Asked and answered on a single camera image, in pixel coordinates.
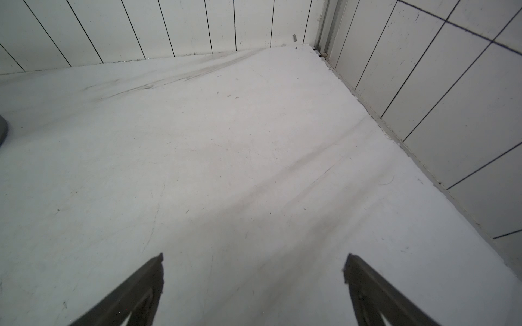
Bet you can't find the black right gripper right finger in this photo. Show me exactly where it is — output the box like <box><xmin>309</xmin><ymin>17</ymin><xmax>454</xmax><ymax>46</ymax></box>
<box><xmin>343</xmin><ymin>253</ymin><xmax>438</xmax><ymax>325</ymax></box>

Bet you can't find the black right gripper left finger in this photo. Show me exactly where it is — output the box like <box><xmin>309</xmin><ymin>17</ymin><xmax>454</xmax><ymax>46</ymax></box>
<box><xmin>72</xmin><ymin>254</ymin><xmax>164</xmax><ymax>325</ymax></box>

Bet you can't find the grey utensil rack stand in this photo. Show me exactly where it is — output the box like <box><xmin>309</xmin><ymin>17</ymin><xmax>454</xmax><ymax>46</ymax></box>
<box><xmin>0</xmin><ymin>116</ymin><xmax>9</xmax><ymax>146</ymax></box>

